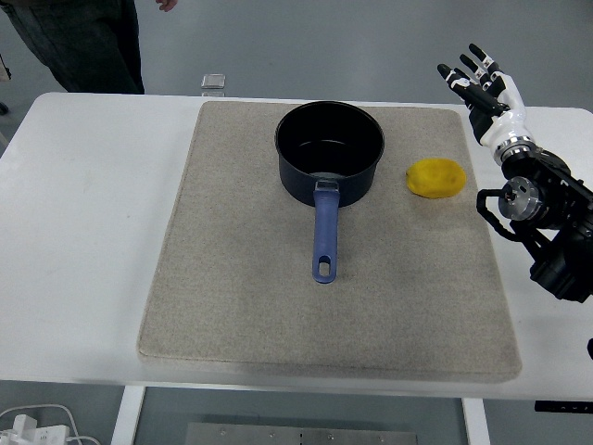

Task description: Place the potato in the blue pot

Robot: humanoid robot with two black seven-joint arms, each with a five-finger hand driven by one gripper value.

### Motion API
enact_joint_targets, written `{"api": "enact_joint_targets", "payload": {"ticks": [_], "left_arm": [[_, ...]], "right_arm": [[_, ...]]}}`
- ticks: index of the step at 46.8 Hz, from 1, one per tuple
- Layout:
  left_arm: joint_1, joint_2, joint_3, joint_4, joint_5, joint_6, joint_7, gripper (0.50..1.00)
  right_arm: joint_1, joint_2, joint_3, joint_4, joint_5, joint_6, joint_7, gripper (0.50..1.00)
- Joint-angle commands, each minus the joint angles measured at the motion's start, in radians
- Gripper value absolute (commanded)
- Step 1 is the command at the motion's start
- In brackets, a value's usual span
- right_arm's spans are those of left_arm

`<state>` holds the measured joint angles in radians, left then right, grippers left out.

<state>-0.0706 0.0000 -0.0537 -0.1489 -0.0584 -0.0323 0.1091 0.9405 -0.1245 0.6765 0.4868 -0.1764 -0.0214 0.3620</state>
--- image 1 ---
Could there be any black table control panel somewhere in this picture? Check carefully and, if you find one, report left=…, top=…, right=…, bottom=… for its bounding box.
left=534, top=400, right=593, bottom=413

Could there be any small silver floor box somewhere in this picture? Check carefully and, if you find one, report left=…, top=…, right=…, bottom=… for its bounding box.
left=200, top=72, right=229, bottom=92

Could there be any white table leg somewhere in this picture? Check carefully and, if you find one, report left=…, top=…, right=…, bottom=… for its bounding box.
left=110, top=386, right=147, bottom=445
left=461, top=397, right=491, bottom=445

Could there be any white power strip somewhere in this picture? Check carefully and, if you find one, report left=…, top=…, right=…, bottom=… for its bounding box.
left=0, top=413, right=70, bottom=445

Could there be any blue pot with handle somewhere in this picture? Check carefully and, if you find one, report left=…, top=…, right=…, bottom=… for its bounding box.
left=274, top=100, right=386, bottom=285

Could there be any person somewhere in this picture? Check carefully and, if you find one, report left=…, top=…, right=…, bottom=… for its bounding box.
left=0, top=0, right=145, bottom=95

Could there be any grey metal plate with screws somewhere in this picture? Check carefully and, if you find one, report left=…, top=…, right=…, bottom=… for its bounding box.
left=184, top=421, right=419, bottom=445

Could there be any beige fabric mat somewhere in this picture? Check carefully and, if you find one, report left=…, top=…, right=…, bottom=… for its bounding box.
left=136, top=100, right=524, bottom=384

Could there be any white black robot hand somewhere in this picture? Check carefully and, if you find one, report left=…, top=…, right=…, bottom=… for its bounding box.
left=436, top=43, right=535, bottom=147

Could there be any white cable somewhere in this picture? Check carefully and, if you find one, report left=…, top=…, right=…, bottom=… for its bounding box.
left=0, top=403, right=101, bottom=445

